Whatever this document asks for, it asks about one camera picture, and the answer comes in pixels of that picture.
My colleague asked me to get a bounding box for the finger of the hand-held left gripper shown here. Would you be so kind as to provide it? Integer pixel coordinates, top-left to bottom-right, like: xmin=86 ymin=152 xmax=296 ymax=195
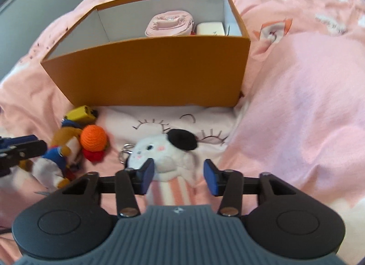
xmin=0 ymin=139 xmax=48 ymax=178
xmin=0 ymin=135 xmax=38 ymax=148

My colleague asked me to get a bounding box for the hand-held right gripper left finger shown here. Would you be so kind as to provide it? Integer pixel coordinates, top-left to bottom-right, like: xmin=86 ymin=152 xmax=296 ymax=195
xmin=61 ymin=158 xmax=156 ymax=218

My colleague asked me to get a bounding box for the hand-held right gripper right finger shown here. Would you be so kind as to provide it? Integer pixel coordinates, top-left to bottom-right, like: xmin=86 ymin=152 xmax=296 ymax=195
xmin=202 ymin=159 xmax=295 ymax=217

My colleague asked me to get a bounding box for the white plush cat keychain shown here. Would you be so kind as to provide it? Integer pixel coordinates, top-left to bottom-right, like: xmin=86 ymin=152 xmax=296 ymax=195
xmin=118 ymin=129 xmax=200 ymax=206

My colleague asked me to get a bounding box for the orange cardboard box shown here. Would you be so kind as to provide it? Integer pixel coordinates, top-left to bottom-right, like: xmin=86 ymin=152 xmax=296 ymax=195
xmin=40 ymin=0 xmax=251 ymax=108

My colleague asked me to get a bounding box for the white charger block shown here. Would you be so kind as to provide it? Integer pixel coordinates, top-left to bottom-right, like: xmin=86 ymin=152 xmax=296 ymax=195
xmin=196 ymin=21 xmax=226 ymax=36

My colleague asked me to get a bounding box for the brown blue plush toy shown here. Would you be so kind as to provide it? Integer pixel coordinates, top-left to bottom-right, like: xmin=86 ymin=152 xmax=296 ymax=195
xmin=17 ymin=119 xmax=84 ymax=191

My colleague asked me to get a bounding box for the yellow black small toy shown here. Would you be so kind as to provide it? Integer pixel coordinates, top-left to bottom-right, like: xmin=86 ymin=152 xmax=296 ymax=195
xmin=63 ymin=105 xmax=99 ymax=126

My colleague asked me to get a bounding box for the orange crochet ball doll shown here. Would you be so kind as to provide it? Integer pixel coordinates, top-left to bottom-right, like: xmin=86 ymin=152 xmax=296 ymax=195
xmin=80 ymin=125 xmax=109 ymax=163

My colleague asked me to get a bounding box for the pink printed bed sheet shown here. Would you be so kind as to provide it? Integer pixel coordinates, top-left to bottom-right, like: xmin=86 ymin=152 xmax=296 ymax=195
xmin=0 ymin=0 xmax=365 ymax=265

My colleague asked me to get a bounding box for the pink fabric pouch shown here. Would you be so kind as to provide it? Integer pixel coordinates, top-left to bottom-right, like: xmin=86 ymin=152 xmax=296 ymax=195
xmin=144 ymin=11 xmax=196 ymax=37

